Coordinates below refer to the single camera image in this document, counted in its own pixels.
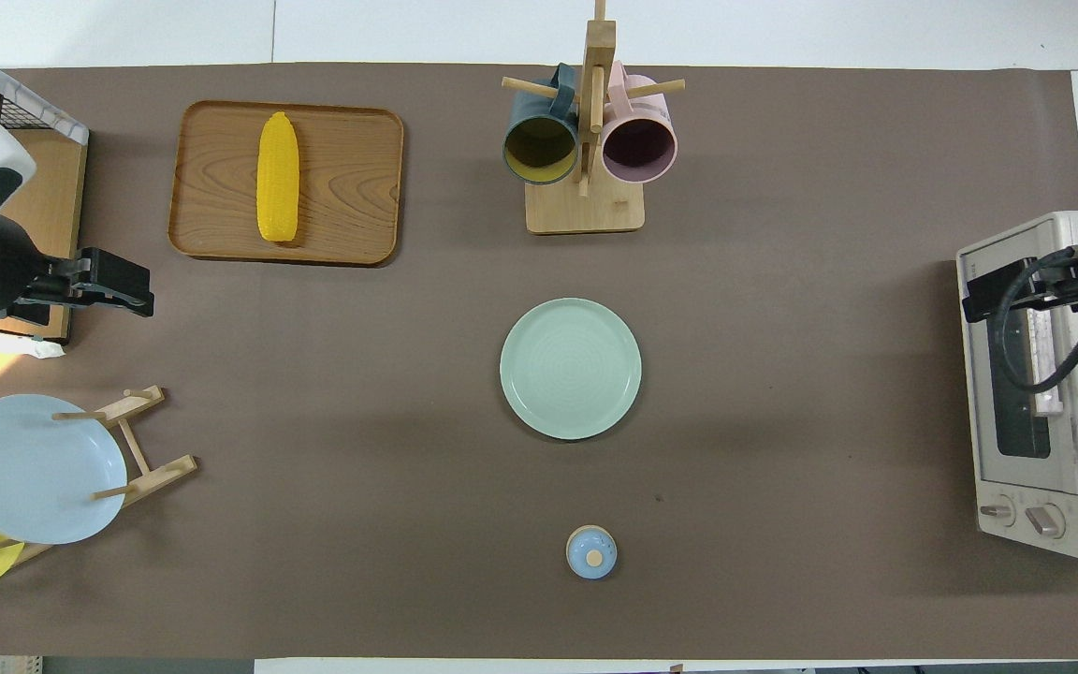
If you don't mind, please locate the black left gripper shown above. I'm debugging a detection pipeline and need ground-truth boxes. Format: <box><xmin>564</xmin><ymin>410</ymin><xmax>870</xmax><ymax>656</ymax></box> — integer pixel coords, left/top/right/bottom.
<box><xmin>10</xmin><ymin>245</ymin><xmax>155</xmax><ymax>324</ymax></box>

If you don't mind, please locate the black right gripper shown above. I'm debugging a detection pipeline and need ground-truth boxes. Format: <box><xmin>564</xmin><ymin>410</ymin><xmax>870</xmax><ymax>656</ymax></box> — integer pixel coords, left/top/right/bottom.
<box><xmin>961</xmin><ymin>243</ymin><xmax>1078</xmax><ymax>325</ymax></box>

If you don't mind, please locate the yellow corn cob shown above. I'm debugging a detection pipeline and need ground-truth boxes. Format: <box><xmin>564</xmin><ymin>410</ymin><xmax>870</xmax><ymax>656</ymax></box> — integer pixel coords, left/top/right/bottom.
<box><xmin>256</xmin><ymin>111</ymin><xmax>301</xmax><ymax>243</ymax></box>

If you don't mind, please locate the pale green round plate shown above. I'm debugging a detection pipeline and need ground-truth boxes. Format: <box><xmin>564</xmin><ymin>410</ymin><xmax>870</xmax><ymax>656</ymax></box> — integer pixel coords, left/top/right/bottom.
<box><xmin>500</xmin><ymin>298</ymin><xmax>643</xmax><ymax>442</ymax></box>

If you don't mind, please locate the wooden plate rack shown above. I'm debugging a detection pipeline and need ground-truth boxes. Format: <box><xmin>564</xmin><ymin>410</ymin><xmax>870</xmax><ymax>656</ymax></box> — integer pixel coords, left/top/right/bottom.
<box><xmin>0</xmin><ymin>385</ymin><xmax>199</xmax><ymax>568</ymax></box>

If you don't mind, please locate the light blue plate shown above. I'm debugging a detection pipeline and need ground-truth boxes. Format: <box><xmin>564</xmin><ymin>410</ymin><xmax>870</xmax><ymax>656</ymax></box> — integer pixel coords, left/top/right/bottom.
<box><xmin>0</xmin><ymin>394</ymin><xmax>129</xmax><ymax>546</ymax></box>

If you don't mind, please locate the wooden serving tray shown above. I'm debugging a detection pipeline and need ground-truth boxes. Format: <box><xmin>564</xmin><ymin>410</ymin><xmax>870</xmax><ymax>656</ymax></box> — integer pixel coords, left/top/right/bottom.
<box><xmin>168</xmin><ymin>100</ymin><xmax>405</xmax><ymax>268</ymax></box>

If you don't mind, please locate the brown table mat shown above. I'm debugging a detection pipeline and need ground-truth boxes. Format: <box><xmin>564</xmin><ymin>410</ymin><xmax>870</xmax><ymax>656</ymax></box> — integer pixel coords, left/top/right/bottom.
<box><xmin>0</xmin><ymin>63</ymin><xmax>1078</xmax><ymax>661</ymax></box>

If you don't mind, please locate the pink mug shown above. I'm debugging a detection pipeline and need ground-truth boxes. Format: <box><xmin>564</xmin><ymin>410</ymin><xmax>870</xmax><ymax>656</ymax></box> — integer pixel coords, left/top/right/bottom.
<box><xmin>600</xmin><ymin>61</ymin><xmax>679</xmax><ymax>185</ymax></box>

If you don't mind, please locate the wooden mug tree rack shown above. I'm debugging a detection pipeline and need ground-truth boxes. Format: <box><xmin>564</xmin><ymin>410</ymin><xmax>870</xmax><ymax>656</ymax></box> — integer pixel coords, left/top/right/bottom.
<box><xmin>502</xmin><ymin>0</ymin><xmax>687</xmax><ymax>235</ymax></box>

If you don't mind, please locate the dark teal mug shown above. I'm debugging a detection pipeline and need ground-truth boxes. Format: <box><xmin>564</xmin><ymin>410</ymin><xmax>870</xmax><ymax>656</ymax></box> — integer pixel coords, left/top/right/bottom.
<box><xmin>502</xmin><ymin>64</ymin><xmax>582</xmax><ymax>186</ymax></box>

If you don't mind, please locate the small blue call bell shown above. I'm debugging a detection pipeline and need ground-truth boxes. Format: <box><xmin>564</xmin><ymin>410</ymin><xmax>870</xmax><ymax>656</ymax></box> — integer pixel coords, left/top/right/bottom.
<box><xmin>565</xmin><ymin>525</ymin><xmax>618</xmax><ymax>580</ymax></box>

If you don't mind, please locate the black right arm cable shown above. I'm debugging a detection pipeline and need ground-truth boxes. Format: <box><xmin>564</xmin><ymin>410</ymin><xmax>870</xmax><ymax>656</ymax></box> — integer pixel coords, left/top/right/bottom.
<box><xmin>996</xmin><ymin>245</ymin><xmax>1078</xmax><ymax>395</ymax></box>

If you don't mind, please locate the wire basket with wooden shelf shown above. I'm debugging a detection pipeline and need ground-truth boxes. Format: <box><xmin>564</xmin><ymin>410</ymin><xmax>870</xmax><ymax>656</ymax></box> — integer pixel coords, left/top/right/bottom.
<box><xmin>0</xmin><ymin>37</ymin><xmax>90</xmax><ymax>359</ymax></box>

